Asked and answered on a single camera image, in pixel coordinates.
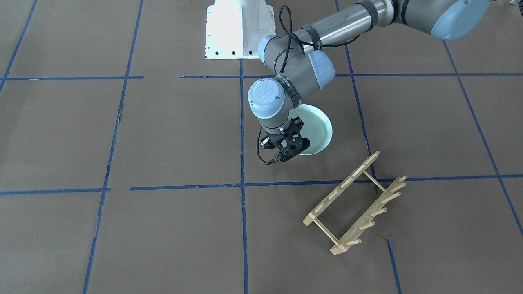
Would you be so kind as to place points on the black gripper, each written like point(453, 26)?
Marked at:
point(267, 142)

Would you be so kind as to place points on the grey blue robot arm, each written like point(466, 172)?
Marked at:
point(302, 68)

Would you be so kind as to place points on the wooden plate rack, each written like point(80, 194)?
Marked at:
point(361, 209)

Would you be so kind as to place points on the pale green round plate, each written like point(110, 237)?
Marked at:
point(317, 127)

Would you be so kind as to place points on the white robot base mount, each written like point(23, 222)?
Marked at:
point(234, 28)

